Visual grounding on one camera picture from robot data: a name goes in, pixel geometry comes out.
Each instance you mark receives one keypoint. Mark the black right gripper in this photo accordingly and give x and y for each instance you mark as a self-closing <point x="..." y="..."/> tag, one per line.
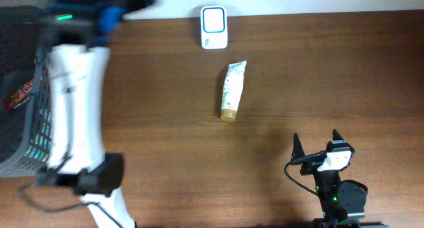
<point x="298" y="151"/>

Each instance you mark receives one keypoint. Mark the white tube with gold cap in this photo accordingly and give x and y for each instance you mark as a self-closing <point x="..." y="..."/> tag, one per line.
<point x="232" y="91"/>

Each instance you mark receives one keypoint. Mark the red snack packet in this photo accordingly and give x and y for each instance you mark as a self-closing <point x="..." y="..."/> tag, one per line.
<point x="18" y="97"/>

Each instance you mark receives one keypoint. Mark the teal snack packet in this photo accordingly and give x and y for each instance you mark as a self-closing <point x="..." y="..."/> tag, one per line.
<point x="39" y="146"/>

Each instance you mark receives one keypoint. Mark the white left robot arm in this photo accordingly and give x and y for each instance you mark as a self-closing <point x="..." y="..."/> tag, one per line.
<point x="77" y="35"/>

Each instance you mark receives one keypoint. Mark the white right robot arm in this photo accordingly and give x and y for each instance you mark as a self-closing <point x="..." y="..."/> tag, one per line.
<point x="342" y="201"/>

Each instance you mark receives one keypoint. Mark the grey plastic mesh basket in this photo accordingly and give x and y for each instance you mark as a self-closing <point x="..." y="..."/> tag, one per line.
<point x="21" y="56"/>

